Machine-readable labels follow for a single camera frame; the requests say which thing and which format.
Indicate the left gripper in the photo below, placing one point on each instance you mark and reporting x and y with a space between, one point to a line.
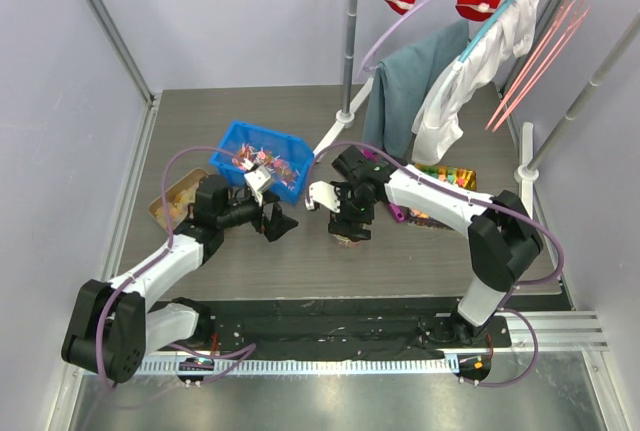
278 223

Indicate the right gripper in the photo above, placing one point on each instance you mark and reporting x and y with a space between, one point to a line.
345 228

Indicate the purple plastic scoop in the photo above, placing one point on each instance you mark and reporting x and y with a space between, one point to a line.
395 211

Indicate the blue plastic bin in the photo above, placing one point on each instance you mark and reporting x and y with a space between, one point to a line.
285 156

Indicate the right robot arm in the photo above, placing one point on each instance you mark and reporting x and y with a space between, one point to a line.
503 240

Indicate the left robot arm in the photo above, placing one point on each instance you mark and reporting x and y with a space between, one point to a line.
114 324

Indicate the pile of lollipop candies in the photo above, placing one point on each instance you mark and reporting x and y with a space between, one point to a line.
284 171

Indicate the brown tin of candies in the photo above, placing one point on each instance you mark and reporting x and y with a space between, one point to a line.
179 196

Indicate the clear plastic jar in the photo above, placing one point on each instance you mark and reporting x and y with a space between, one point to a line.
345 242

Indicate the white shirt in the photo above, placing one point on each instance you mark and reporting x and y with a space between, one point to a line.
436 126

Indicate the teal cloth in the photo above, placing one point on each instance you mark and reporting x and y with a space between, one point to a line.
401 82

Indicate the purple hanger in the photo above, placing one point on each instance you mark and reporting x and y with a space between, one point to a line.
367 61

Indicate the blue hanger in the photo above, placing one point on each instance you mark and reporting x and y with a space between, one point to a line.
487 21

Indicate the pink hangers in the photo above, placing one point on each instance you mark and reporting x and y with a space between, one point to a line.
567 20

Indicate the grey clothes rack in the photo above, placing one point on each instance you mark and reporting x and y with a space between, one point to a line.
527 173

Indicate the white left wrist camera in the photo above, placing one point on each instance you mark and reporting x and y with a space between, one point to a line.
259 180

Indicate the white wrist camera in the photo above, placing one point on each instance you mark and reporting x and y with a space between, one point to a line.
322 194
259 180

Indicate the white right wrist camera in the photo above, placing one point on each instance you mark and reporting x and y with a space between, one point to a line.
322 194

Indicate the white cable duct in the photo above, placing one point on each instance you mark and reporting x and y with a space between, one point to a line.
188 366

